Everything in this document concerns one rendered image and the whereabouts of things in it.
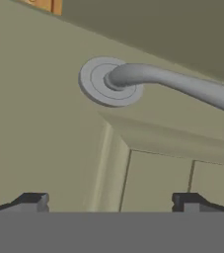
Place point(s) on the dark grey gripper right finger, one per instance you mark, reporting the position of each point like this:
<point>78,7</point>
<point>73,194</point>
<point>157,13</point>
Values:
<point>187,201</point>

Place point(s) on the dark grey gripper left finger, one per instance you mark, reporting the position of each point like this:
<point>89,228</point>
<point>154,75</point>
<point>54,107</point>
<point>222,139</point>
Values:
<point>31,201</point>

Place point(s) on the olive cabinet door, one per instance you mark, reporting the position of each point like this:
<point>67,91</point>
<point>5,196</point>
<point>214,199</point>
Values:
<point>215,187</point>
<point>156,181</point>

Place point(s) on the grey metal tap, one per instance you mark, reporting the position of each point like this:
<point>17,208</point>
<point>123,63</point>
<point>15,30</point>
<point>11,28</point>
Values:
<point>116,82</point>

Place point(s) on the orange wooden block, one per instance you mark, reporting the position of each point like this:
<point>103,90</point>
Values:
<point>47,5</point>

